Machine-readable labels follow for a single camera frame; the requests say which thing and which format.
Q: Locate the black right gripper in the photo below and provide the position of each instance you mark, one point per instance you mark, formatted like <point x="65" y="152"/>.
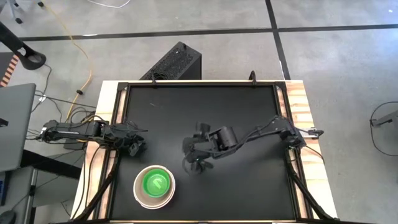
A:
<point x="199" y="147"/>

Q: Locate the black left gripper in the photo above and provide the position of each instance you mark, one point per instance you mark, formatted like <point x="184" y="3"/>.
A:
<point x="126" y="132"/>

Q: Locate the green plastic bowl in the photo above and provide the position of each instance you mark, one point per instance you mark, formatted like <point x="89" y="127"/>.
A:
<point x="155" y="183"/>

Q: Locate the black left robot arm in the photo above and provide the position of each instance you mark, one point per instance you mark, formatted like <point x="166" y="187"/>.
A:
<point x="77" y="130"/>

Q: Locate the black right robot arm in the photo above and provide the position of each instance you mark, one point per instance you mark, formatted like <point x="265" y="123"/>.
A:
<point x="227" y="138"/>

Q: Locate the large cream bowl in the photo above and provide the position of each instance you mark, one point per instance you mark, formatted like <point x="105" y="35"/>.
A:
<point x="155" y="207"/>

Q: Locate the black table mat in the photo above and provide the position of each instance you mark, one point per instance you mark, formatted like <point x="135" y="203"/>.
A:
<point x="202" y="102"/>

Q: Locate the black computer tower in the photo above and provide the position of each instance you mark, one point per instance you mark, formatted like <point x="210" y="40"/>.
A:
<point x="175" y="62"/>

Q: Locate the grey desk surface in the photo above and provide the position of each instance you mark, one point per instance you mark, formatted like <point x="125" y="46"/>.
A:
<point x="15" y="124"/>

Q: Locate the black curved stand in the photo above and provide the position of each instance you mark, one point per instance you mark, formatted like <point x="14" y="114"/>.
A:
<point x="29" y="57"/>

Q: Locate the black computer mouse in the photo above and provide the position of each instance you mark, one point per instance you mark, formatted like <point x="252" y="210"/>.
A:
<point x="7" y="217"/>

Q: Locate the orange black striped panel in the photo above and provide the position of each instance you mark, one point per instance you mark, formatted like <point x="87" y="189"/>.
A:
<point x="9" y="70"/>

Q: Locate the office chair base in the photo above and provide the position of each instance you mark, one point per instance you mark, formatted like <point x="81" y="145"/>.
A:
<point x="18" y="20"/>

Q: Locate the grey stand foot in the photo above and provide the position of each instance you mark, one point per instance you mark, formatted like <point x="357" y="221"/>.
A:
<point x="385" y="119"/>

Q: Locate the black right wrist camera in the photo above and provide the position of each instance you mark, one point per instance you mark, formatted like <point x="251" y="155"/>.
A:
<point x="203" y="128"/>

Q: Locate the black metal table frame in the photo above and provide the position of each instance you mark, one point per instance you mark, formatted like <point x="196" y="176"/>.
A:
<point x="281" y="93"/>

